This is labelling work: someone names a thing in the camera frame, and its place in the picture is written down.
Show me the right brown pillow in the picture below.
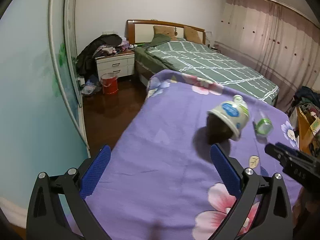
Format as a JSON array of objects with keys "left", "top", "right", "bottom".
[{"left": 183, "top": 26, "right": 202, "bottom": 44}]

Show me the white bedside nightstand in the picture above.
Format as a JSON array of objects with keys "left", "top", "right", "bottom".
[{"left": 95, "top": 51, "right": 135, "bottom": 79}]

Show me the white green drink bottle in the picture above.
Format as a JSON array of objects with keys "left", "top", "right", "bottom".
[{"left": 233, "top": 95, "right": 249, "bottom": 115}]

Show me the wooden bed headboard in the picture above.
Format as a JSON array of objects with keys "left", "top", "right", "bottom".
[{"left": 125, "top": 19, "right": 207, "bottom": 45}]

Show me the purple floral blanket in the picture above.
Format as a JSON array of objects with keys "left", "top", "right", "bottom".
[{"left": 85, "top": 70, "right": 301, "bottom": 239}]

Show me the red plastic bucket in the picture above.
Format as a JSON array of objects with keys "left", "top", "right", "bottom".
[{"left": 100, "top": 73, "right": 118, "bottom": 95}]

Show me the wooden dresser desk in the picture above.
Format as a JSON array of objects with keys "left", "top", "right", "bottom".
[{"left": 290, "top": 107, "right": 319, "bottom": 159}]

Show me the clear plastic green-label cup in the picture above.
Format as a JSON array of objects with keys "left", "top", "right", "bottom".
[{"left": 253, "top": 107, "right": 273, "bottom": 138}]

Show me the green plaid bed quilt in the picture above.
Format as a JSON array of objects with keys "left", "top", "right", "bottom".
[{"left": 146, "top": 40, "right": 279, "bottom": 106}]

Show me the sliding wardrobe door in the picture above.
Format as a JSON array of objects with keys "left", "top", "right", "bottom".
[{"left": 48, "top": 0, "right": 89, "bottom": 150}]

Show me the dark clothes pile on nightstand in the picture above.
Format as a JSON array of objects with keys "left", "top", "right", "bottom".
[{"left": 76, "top": 33, "right": 124, "bottom": 81}]

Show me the brown pillow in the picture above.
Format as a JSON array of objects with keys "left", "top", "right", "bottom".
[
  {"left": 183, "top": 26, "right": 202, "bottom": 44},
  {"left": 153, "top": 25, "right": 177, "bottom": 41}
]

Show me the white instant noodle bowl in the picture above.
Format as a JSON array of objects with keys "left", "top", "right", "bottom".
[{"left": 207, "top": 101, "right": 249, "bottom": 141}]

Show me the pink striped curtain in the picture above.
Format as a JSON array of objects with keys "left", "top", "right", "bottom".
[{"left": 215, "top": 0, "right": 319, "bottom": 109}]

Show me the left brown pillow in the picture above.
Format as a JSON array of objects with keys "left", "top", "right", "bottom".
[{"left": 153, "top": 25, "right": 177, "bottom": 41}]

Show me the clothes pile on desk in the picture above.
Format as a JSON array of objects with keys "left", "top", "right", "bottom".
[{"left": 291, "top": 86, "right": 319, "bottom": 118}]

